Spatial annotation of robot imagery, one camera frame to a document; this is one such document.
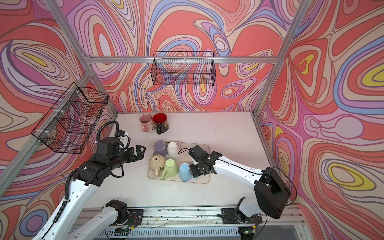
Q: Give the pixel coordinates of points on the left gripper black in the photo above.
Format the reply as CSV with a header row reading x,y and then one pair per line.
x,y
140,155

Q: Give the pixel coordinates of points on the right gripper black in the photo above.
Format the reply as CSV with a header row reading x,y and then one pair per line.
x,y
195,173

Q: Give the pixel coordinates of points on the light blue mug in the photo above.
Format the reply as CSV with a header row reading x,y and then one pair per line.
x,y
185,172

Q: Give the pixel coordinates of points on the pink mug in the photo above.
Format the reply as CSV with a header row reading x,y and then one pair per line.
x,y
147,124

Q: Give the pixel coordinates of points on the black skull mug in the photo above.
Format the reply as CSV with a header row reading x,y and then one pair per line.
x,y
160,121

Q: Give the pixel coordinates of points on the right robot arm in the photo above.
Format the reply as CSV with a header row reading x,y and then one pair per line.
x,y
271,192

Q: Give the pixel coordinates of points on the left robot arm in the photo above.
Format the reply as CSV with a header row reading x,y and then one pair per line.
x,y
113,151

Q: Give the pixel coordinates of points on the purple mug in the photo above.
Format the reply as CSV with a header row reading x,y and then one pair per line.
x,y
160,148

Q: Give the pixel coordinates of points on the white mug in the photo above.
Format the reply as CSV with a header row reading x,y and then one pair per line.
x,y
173,150

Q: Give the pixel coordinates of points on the green mug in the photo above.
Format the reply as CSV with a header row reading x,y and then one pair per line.
x,y
170,169

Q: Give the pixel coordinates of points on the beige ceramic teapot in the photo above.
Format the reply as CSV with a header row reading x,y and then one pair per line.
x,y
156,163

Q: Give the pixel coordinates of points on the beige plastic tray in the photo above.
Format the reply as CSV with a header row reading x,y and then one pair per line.
x,y
184,158

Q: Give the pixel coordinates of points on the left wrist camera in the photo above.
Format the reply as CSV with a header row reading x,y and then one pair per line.
x,y
124,139

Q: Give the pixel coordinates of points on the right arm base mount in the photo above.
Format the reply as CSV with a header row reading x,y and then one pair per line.
x,y
235,216

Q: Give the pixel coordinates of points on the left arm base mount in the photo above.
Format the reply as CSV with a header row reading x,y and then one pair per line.
x,y
132,218

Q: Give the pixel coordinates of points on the black wire basket left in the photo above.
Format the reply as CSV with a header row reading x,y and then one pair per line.
x,y
68,128

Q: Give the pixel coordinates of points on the black wire basket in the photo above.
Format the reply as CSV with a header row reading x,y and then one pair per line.
x,y
68,128
183,68

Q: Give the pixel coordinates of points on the black wire basket back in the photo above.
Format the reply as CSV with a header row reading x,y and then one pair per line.
x,y
183,68

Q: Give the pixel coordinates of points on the aluminium front rail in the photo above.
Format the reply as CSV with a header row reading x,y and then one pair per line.
x,y
193,216

